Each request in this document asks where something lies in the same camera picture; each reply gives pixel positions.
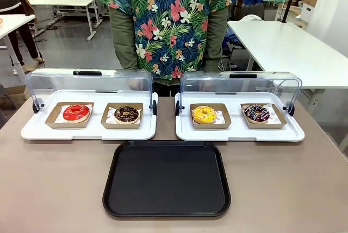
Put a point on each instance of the person's left hand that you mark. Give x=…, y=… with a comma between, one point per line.
x=207, y=85

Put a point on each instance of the person's right hand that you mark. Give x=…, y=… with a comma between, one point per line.
x=135, y=84

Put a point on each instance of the person's left forearm green sleeve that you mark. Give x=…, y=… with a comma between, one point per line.
x=216, y=40

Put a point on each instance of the person's right forearm green sleeve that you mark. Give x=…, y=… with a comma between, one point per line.
x=123, y=40

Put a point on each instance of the yellow glazed donut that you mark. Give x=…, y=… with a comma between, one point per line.
x=204, y=114

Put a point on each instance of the chocolate sprinkled donut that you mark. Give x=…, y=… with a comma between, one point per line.
x=127, y=114

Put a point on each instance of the brown cardboard donut tray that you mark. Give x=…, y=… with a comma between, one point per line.
x=108, y=124
x=206, y=127
x=281, y=123
x=51, y=123

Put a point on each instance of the dark sprinkled donut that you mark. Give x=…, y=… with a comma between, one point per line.
x=248, y=113

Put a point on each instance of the white display tray base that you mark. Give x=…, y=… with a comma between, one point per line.
x=239, y=135
x=95, y=133

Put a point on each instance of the red glazed donut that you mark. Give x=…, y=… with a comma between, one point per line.
x=69, y=114

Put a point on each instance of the black serving tray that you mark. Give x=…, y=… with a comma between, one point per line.
x=166, y=178

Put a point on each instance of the clear hinged display lid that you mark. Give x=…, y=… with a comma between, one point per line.
x=114, y=81
x=266, y=83

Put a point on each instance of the blue chair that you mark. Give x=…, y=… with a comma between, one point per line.
x=233, y=45

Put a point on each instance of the person in floral shirt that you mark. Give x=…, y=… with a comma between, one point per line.
x=171, y=21

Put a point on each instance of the large white side table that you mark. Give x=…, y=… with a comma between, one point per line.
x=285, y=48

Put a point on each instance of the white low bench table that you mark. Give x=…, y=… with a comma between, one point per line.
x=62, y=1

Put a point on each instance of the white storage box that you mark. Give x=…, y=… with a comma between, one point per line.
x=307, y=13

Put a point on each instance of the small white desk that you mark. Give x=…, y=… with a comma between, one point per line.
x=13, y=24

